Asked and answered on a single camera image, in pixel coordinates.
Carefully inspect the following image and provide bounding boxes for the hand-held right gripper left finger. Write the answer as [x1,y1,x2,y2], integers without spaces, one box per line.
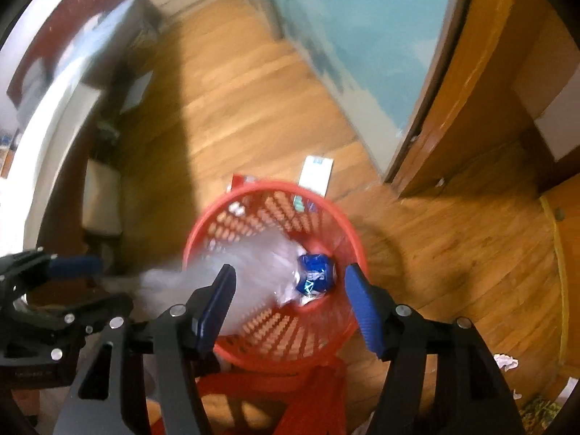
[52,264,237,435]

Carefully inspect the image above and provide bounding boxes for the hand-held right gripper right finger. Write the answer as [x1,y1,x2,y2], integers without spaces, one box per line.
[345,264,526,435]

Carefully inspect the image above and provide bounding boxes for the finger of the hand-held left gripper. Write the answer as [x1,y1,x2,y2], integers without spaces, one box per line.
[0,249,104,300]
[18,294,134,363]

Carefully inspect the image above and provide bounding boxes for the clear plastic bag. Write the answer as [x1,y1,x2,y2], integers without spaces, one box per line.
[102,229,309,334]

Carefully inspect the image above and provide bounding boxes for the red mesh wastebasket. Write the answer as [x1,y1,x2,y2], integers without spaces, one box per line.
[182,181,369,376]

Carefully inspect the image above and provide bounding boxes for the crushed blue can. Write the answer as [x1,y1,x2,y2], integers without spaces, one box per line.
[297,253,337,297]

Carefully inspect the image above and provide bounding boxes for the beige box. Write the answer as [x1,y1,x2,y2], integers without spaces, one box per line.
[82,158,123,236]

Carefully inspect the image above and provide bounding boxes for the red plastic stool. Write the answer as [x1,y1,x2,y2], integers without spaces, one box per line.
[149,356,349,435]

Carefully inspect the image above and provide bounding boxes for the red packet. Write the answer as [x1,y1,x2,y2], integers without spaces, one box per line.
[228,173,261,193]

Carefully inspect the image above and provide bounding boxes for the white carton box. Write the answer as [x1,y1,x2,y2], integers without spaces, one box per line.
[299,155,334,198]

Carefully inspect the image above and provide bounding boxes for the crumpled white paper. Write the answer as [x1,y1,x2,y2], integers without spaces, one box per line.
[493,353,520,372]

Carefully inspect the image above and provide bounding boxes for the white paper sheet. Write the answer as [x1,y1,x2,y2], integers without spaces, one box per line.
[120,70,152,114]

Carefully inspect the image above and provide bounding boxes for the green patterned cloth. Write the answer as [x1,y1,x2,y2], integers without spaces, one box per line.
[519,394,563,431]

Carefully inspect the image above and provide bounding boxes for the wooden cabinet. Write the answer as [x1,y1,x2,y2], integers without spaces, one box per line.
[385,0,580,200]

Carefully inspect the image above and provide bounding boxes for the glass sliding door wardrobe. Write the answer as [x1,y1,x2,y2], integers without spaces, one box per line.
[260,0,476,182]

